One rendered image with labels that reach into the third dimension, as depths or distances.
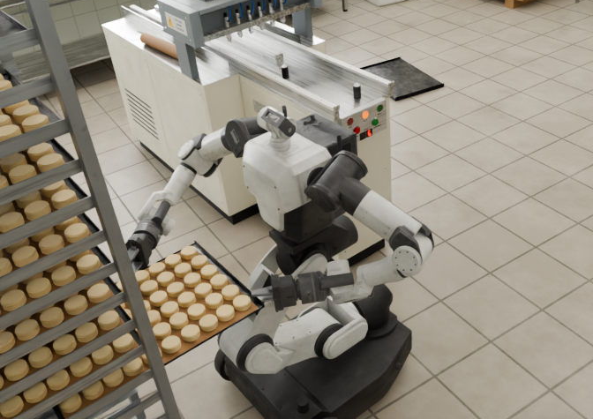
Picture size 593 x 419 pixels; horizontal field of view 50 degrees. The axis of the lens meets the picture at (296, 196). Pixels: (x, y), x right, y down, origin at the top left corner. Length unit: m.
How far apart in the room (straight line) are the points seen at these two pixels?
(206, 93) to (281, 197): 1.31
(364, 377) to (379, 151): 0.99
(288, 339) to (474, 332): 0.90
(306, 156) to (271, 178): 0.12
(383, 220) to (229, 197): 1.75
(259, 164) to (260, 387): 0.90
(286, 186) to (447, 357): 1.21
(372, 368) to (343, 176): 0.94
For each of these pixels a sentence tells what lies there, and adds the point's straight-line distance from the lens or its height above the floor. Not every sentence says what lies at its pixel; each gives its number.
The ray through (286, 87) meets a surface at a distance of 2.78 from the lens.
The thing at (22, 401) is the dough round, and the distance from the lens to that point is 1.69.
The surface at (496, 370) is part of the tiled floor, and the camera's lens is 2.70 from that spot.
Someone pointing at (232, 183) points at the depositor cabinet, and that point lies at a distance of 3.32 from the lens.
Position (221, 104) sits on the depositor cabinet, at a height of 0.72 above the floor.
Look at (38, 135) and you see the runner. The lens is 1.31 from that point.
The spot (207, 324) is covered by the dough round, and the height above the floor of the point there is 0.79.
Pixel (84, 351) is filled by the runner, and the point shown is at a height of 0.96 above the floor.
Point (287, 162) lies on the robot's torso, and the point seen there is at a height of 1.10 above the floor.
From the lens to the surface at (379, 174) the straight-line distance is 2.91.
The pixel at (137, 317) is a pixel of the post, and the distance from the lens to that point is 1.57.
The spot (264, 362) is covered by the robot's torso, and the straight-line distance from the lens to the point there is 2.15.
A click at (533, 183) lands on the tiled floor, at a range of 3.74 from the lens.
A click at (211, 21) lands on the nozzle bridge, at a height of 1.09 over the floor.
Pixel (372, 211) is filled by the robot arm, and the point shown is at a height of 1.04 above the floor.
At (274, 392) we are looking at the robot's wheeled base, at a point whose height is 0.19.
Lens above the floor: 2.04
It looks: 34 degrees down
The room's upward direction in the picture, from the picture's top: 7 degrees counter-clockwise
